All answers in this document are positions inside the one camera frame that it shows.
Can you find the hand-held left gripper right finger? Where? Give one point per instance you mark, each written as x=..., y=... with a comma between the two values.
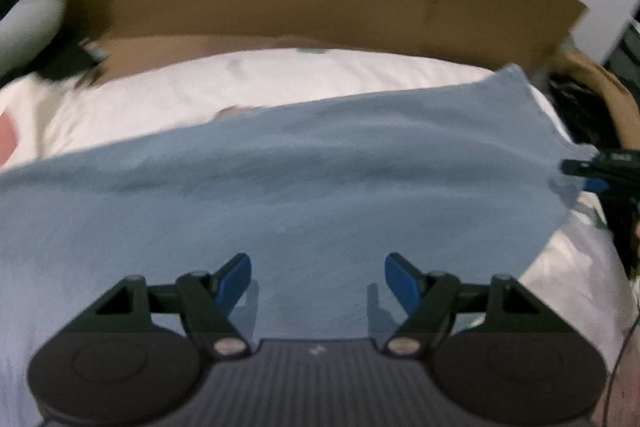
x=402, y=282

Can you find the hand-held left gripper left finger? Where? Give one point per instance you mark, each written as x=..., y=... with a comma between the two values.
x=235, y=282

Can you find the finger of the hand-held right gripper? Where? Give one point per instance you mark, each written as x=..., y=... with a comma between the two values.
x=615, y=164
x=597, y=186

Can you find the light blue denim jeans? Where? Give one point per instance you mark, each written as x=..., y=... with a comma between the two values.
x=300, y=187

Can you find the brown cushion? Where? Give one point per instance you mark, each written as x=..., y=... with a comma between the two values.
x=615, y=102

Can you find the bear print cream blanket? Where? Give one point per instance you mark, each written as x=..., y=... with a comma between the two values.
x=200, y=92

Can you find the small black cloth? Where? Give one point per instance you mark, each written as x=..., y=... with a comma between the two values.
x=70, y=59

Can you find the grey neck pillow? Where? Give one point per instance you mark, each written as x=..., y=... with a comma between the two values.
x=30, y=22

